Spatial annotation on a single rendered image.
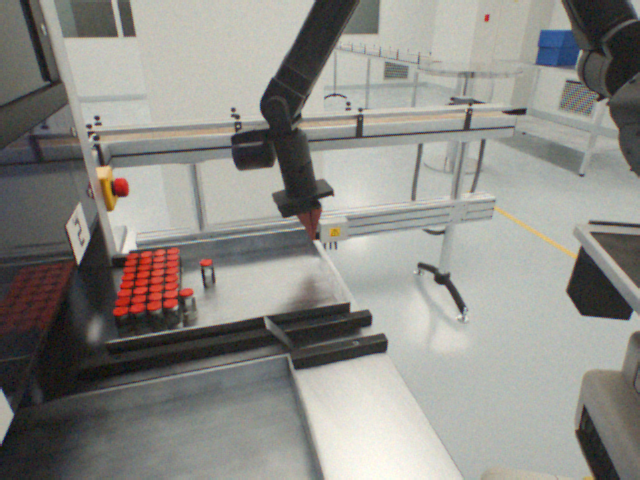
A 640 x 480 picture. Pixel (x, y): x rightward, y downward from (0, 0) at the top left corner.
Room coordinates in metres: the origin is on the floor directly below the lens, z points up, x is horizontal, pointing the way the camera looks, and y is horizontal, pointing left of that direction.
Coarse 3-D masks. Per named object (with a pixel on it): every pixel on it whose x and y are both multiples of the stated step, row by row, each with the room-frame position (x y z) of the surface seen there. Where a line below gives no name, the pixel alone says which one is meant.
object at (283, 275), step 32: (192, 256) 0.69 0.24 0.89; (224, 256) 0.70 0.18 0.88; (256, 256) 0.70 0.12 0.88; (288, 256) 0.70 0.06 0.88; (320, 256) 0.65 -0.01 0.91; (192, 288) 0.59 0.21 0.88; (224, 288) 0.59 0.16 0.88; (256, 288) 0.59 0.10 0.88; (288, 288) 0.59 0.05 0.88; (320, 288) 0.59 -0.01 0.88; (192, 320) 0.50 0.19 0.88; (224, 320) 0.50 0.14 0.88; (256, 320) 0.47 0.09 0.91; (288, 320) 0.48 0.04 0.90
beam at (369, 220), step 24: (480, 192) 1.88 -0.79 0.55; (336, 216) 1.60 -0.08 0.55; (360, 216) 1.64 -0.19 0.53; (384, 216) 1.66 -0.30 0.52; (408, 216) 1.69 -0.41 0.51; (432, 216) 1.74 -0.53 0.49; (456, 216) 1.76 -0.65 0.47; (480, 216) 1.80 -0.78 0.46; (144, 240) 1.39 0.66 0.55; (168, 240) 1.42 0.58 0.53; (192, 240) 1.44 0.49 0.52
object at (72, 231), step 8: (80, 208) 0.56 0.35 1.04; (72, 216) 0.52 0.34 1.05; (80, 216) 0.55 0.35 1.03; (72, 224) 0.51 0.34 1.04; (80, 224) 0.54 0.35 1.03; (72, 232) 0.50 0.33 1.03; (88, 232) 0.57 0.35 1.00; (72, 240) 0.49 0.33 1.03; (88, 240) 0.56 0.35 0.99; (80, 248) 0.51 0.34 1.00; (80, 256) 0.50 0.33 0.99
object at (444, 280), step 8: (424, 264) 1.95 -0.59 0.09; (416, 272) 2.00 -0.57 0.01; (424, 272) 2.01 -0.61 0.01; (432, 272) 1.86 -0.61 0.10; (448, 272) 1.80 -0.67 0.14; (440, 280) 1.77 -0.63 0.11; (448, 280) 1.74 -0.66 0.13; (448, 288) 1.71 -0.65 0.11; (456, 288) 1.69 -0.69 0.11; (456, 296) 1.65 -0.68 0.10; (456, 304) 1.63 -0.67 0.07; (464, 304) 1.61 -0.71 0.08; (464, 312) 1.58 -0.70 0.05; (464, 320) 1.57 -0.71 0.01
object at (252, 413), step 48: (144, 384) 0.35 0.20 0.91; (192, 384) 0.36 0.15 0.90; (240, 384) 0.38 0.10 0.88; (288, 384) 0.38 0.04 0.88; (48, 432) 0.31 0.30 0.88; (96, 432) 0.31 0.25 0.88; (144, 432) 0.31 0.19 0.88; (192, 432) 0.31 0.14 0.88; (240, 432) 0.31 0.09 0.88; (288, 432) 0.31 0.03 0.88
